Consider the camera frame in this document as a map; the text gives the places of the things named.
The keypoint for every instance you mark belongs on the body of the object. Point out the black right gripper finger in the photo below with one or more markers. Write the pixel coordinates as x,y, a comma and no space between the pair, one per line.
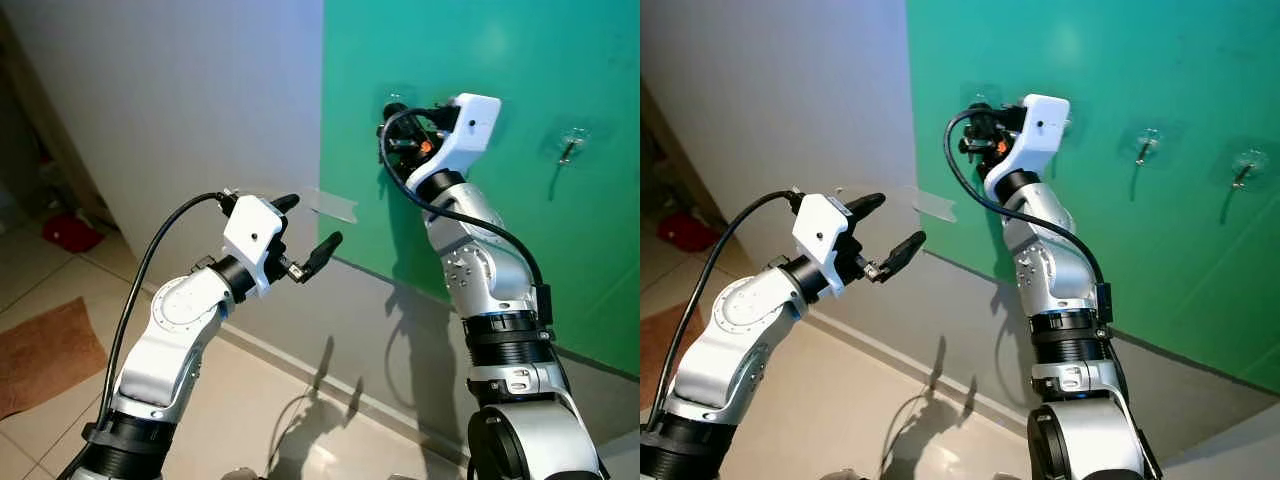
402,153
973,148
394,108
977,110

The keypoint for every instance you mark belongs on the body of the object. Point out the clear tape strip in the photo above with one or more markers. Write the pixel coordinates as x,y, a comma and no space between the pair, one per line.
940,205
335,205

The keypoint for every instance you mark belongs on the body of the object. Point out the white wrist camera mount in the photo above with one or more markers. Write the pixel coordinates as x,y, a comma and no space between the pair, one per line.
822,232
470,125
252,232
1040,125

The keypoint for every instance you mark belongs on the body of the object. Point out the red cloth item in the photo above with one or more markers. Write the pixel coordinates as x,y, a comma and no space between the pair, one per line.
72,232
685,232

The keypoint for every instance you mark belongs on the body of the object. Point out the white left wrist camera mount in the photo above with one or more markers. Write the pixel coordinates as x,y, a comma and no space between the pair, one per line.
252,232
822,232

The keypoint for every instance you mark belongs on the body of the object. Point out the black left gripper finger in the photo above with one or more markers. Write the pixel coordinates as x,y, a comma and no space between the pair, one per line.
868,202
286,203
325,247
905,248

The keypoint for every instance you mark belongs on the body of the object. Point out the green wall board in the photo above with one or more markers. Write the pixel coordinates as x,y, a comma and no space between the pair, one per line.
570,60
1180,60

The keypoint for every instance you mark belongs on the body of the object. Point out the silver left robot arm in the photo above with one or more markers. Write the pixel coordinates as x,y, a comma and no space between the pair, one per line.
170,330
745,320

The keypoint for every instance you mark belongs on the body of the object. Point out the brown floor mat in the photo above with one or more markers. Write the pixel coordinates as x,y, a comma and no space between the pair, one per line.
45,355
655,355

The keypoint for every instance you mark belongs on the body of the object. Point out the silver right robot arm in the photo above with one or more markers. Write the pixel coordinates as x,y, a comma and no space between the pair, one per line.
480,265
1045,265

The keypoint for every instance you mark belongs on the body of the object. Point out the clear adhesive wall hook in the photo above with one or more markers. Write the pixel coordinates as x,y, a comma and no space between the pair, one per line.
1243,175
1143,150
568,150
392,92

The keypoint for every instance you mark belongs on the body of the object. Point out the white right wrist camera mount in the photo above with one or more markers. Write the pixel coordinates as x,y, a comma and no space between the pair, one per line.
1040,125
470,125

